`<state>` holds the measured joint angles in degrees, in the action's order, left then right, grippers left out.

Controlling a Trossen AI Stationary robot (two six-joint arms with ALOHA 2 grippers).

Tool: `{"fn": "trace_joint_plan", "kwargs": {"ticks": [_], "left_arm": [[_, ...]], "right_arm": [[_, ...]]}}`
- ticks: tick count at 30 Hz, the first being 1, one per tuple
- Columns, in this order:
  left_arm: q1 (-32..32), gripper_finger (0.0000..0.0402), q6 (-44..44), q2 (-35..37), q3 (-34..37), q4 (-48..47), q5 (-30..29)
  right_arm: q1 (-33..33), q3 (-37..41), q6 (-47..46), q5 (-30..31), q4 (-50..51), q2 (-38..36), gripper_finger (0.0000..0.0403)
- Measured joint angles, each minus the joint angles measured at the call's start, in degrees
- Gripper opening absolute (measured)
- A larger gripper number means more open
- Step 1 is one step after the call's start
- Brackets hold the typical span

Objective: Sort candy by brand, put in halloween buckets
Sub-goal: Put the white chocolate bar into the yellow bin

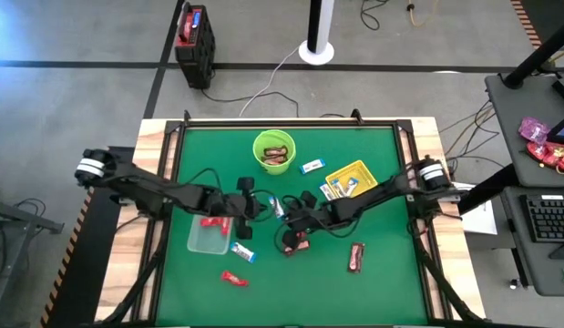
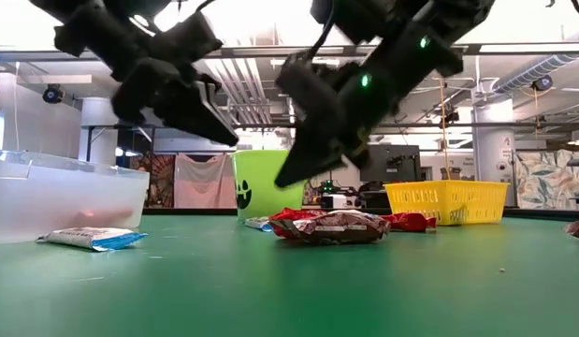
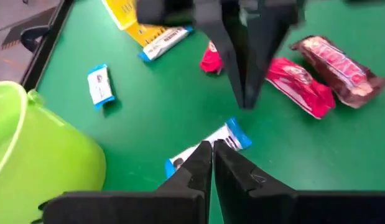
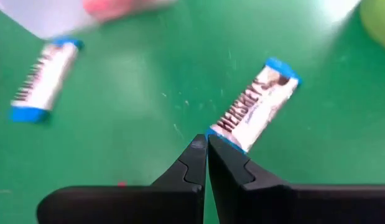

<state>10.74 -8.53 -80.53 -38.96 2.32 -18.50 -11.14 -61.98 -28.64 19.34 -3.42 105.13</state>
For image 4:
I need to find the white blue Hershey's candy bar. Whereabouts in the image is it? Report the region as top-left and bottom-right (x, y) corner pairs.
(8, 36), (85, 124)
(205, 57), (303, 155)

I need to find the lime green halloween bucket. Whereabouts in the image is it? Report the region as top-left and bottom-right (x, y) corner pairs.
(359, 0), (385, 52)

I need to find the green table mat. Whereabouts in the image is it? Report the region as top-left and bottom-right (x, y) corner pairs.
(0, 0), (385, 224)

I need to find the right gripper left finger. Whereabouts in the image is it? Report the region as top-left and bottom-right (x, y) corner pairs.
(36, 133), (208, 224)

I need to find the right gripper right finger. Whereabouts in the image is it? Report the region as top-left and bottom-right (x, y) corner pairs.
(207, 134), (385, 224)

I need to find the red KitKat candy bar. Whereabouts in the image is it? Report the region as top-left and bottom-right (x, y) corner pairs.
(82, 0), (179, 22)

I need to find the clear plastic bin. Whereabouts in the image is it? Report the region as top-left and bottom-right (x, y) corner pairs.
(0, 0), (180, 40)

